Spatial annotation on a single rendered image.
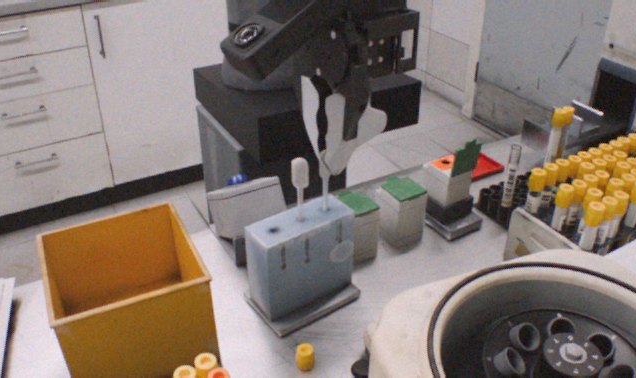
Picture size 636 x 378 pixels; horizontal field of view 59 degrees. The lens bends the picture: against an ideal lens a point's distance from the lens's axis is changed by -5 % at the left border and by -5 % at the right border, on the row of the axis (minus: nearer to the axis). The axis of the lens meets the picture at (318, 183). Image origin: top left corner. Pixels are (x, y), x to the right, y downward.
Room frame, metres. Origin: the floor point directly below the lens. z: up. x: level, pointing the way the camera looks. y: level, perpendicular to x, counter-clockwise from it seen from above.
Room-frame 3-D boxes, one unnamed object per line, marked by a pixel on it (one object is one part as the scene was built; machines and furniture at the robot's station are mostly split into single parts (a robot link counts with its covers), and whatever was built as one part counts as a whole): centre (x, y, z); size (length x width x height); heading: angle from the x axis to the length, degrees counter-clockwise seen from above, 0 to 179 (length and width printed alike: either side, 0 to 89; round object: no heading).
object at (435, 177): (0.60, -0.15, 0.92); 0.05 x 0.04 x 0.06; 32
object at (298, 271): (0.46, 0.02, 0.92); 0.10 x 0.07 x 0.10; 126
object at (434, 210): (0.61, -0.15, 0.89); 0.09 x 0.05 x 0.04; 32
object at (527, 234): (0.53, -0.32, 0.91); 0.20 x 0.10 x 0.07; 119
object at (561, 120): (0.63, -0.30, 0.93); 0.17 x 0.09 x 0.11; 120
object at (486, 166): (0.73, -0.22, 0.88); 0.07 x 0.07 x 0.01; 29
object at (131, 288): (0.40, 0.18, 0.92); 0.13 x 0.13 x 0.10; 27
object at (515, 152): (0.60, -0.23, 0.93); 0.01 x 0.01 x 0.10; 30
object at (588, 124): (0.79, -0.41, 0.92); 0.21 x 0.07 x 0.05; 119
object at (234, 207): (0.55, 0.07, 0.92); 0.13 x 0.07 x 0.08; 29
